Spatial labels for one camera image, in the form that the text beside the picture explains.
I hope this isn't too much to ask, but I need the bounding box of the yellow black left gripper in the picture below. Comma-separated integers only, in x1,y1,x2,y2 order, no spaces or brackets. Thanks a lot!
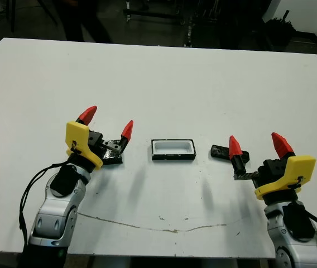
65,105,134,170

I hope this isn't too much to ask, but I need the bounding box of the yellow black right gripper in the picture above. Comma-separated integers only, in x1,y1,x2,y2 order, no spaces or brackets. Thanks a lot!
228,132,317,200

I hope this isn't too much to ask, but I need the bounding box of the black box lid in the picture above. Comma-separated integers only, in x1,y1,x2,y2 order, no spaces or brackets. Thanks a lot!
99,138,125,166

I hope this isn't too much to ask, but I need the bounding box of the black camera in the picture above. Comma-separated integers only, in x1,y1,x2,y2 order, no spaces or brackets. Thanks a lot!
210,144,251,164

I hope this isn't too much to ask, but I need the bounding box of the black box with white liner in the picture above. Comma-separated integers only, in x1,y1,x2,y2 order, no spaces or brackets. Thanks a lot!
150,138,197,162

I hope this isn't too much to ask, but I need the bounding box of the person in dark trousers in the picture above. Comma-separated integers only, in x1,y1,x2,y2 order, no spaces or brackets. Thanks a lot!
55,0,113,44

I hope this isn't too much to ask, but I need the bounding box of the black slanted stand leg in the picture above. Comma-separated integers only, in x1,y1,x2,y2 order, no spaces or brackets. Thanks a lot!
37,0,60,27

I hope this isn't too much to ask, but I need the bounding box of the black wheeled cart frame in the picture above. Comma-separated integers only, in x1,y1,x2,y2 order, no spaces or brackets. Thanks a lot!
123,0,193,26

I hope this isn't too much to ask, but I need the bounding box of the grey metal stand post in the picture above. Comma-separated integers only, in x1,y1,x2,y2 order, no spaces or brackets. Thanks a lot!
183,16,195,48

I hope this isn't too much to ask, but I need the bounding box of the black bundle by wall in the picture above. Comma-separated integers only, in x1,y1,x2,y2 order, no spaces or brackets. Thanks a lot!
266,9,297,45

